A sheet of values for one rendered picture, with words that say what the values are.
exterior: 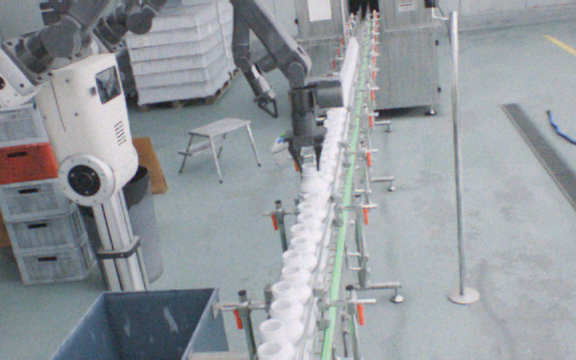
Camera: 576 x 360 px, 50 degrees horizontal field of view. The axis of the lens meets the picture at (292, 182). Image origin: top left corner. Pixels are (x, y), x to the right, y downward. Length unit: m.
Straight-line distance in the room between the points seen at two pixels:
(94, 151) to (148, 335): 0.52
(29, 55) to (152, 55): 6.72
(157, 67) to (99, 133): 6.56
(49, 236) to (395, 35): 3.76
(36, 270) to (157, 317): 2.51
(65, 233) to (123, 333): 2.25
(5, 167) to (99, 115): 2.22
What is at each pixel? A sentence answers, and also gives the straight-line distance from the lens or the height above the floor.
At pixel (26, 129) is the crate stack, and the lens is 3.80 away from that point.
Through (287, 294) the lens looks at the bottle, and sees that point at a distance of 1.08.
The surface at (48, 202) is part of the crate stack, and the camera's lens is 3.91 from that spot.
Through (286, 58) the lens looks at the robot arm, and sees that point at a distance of 1.40.
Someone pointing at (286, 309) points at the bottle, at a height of 1.15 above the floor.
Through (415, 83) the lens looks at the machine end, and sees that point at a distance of 6.30.
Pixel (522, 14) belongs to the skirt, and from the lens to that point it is 11.96.
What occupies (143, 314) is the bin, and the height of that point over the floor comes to 0.88.
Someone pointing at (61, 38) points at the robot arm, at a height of 1.59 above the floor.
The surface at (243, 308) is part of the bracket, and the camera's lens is 1.21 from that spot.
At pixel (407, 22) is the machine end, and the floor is 0.94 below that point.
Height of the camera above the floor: 1.70
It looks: 20 degrees down
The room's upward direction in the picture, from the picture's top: 8 degrees counter-clockwise
